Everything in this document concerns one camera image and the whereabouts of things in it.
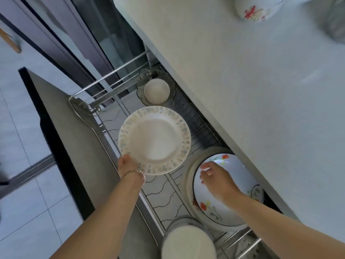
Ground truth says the person's left hand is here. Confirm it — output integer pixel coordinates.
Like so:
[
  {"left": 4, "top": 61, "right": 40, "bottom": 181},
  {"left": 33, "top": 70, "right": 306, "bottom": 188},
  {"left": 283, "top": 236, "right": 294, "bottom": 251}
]
[{"left": 118, "top": 154, "right": 146, "bottom": 179}]

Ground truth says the person's right hand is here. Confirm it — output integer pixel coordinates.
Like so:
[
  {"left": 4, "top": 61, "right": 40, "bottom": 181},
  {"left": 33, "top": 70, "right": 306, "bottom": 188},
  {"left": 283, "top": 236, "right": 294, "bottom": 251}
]
[{"left": 199, "top": 161, "right": 243, "bottom": 205}]

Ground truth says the white plate blue floral rim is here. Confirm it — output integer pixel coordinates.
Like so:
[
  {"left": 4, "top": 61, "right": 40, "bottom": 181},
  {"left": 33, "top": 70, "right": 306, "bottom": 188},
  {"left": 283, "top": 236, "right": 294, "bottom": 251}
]
[{"left": 118, "top": 106, "right": 192, "bottom": 176}]

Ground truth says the person's right forearm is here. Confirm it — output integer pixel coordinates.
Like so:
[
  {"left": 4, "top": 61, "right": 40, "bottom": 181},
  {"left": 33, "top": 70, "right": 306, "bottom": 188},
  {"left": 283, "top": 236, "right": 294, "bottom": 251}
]
[{"left": 223, "top": 190, "right": 345, "bottom": 259}]

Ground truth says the person's left forearm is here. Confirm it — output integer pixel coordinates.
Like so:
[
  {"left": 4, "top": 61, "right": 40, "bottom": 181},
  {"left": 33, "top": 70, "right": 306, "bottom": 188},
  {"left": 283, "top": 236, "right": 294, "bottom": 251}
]
[{"left": 50, "top": 173, "right": 146, "bottom": 259}]

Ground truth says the large plain grey-white plate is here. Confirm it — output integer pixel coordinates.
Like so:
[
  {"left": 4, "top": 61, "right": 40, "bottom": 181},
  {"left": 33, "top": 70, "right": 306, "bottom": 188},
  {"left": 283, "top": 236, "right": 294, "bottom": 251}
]
[{"left": 184, "top": 147, "right": 252, "bottom": 233}]

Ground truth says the white plate red flower print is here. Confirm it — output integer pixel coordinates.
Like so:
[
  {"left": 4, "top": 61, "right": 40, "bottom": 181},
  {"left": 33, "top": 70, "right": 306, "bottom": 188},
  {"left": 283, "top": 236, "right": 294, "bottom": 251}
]
[{"left": 192, "top": 153, "right": 266, "bottom": 227}]

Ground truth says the dark grey drawer front panel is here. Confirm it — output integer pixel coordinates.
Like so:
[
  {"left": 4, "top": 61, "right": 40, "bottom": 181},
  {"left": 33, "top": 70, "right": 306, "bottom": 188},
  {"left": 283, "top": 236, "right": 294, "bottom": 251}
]
[{"left": 18, "top": 67, "right": 160, "bottom": 259}]

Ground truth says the small patterned white dish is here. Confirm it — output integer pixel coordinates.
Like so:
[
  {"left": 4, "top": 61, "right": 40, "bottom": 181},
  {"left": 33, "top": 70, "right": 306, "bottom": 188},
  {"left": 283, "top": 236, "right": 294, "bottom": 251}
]
[{"left": 250, "top": 185, "right": 265, "bottom": 204}]

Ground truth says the clear glass bowl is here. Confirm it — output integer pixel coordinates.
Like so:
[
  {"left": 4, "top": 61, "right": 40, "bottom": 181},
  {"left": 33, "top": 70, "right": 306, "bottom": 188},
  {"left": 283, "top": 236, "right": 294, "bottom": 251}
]
[{"left": 136, "top": 69, "right": 177, "bottom": 107}]

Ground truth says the large white bowl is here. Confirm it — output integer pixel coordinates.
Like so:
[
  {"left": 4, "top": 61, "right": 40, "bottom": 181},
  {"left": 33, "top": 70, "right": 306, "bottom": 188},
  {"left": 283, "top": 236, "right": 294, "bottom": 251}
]
[{"left": 161, "top": 216, "right": 218, "bottom": 259}]

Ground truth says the small white bowl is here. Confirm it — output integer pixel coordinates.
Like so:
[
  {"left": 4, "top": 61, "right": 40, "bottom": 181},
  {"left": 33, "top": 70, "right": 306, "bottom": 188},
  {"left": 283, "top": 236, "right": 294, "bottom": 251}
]
[{"left": 144, "top": 78, "right": 171, "bottom": 104}]

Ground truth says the clear glass cup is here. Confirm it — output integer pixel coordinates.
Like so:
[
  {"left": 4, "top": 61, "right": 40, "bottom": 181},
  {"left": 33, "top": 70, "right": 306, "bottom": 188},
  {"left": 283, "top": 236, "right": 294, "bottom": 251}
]
[{"left": 139, "top": 68, "right": 155, "bottom": 82}]

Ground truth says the metal floor door track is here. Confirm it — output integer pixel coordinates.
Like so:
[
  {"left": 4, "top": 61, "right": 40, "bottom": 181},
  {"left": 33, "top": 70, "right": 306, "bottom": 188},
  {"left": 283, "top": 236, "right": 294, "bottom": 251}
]
[{"left": 0, "top": 153, "right": 56, "bottom": 199}]

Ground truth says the wooden chair leg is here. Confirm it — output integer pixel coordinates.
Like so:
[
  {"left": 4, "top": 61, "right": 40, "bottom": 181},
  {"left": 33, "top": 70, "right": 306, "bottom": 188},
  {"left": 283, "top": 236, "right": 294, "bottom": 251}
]
[{"left": 0, "top": 27, "right": 22, "bottom": 54}]

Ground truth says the white jar red flower print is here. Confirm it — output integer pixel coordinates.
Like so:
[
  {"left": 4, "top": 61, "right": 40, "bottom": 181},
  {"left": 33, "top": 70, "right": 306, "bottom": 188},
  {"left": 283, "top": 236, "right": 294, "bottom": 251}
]
[{"left": 234, "top": 0, "right": 286, "bottom": 22}]

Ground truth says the thin beaded bracelet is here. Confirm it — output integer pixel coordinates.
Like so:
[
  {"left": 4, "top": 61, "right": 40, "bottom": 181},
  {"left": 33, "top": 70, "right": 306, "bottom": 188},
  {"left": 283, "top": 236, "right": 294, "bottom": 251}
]
[{"left": 121, "top": 170, "right": 146, "bottom": 185}]

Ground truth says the metal wire dish rack drawer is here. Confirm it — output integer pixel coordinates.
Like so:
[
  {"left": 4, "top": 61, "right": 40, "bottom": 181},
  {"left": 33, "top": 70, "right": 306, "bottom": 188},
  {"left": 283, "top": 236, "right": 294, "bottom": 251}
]
[{"left": 68, "top": 50, "right": 271, "bottom": 259}]

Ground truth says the dark sliding door frame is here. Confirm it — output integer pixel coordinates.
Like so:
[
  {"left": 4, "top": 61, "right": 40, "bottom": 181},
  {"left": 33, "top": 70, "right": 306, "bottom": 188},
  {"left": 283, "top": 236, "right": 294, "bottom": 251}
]
[{"left": 0, "top": 0, "right": 151, "bottom": 105}]

